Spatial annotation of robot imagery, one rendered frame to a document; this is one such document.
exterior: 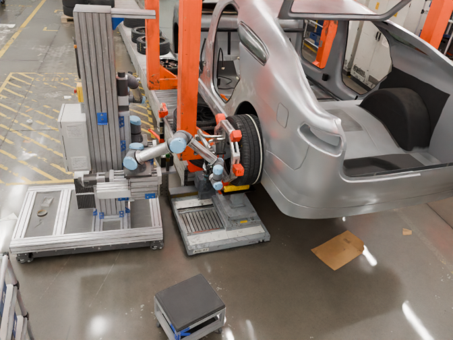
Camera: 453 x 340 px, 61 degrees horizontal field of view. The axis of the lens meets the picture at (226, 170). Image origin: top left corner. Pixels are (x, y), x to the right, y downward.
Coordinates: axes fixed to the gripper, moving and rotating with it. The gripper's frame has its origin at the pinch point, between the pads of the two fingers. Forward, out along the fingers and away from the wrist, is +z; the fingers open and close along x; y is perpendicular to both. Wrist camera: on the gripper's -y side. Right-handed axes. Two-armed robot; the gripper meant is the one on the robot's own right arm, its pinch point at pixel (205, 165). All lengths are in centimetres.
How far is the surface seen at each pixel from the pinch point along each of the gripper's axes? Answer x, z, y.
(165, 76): -16, 255, -12
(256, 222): -54, -8, -68
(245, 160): -30.1, -14.7, 10.6
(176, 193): 12, 57, -70
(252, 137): -38.6, -4.2, 26.4
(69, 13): 115, 877, -61
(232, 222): -30, -6, -66
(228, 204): -33, 16, -61
